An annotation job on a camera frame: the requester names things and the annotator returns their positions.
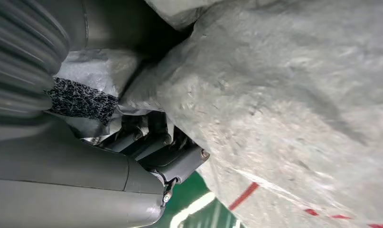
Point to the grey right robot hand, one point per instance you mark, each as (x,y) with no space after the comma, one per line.
(68,188)

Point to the green conveyor belt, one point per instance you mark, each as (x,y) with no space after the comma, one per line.
(191,192)

